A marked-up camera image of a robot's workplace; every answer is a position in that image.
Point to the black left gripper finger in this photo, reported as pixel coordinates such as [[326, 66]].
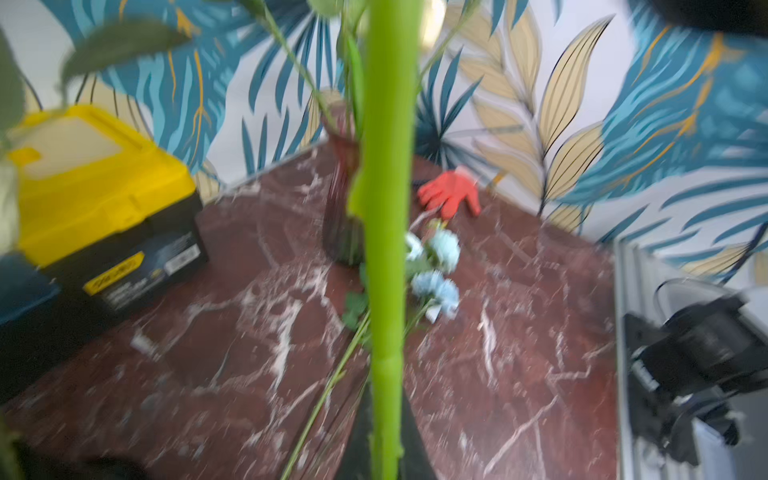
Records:
[[355, 463]]

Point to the dark red glass vase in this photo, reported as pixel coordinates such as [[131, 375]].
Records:
[[342, 235]]

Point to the white rose flower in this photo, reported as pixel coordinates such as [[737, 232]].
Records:
[[381, 199]]

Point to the red glove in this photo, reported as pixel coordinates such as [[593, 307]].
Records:
[[448, 191]]

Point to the light blue rose stem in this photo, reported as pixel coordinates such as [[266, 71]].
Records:
[[429, 262]]

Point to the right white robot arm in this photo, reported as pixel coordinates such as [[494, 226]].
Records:
[[685, 368]]

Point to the yellow black toolbox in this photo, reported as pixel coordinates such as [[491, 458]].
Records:
[[107, 224]]

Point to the white cream rose spray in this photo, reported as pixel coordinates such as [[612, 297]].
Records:
[[104, 47]]

